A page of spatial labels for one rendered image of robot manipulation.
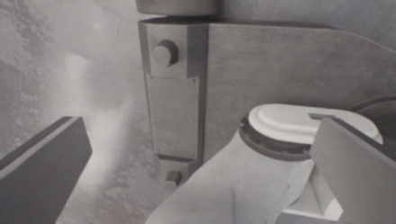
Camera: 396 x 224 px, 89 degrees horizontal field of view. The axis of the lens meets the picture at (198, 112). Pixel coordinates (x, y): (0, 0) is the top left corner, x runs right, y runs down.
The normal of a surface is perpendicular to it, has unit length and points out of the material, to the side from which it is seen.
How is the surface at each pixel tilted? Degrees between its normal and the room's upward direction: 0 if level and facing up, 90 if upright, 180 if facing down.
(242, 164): 90
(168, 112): 0
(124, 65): 0
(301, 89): 0
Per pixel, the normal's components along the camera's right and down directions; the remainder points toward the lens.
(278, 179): 0.02, -0.87
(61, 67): -0.18, 0.48
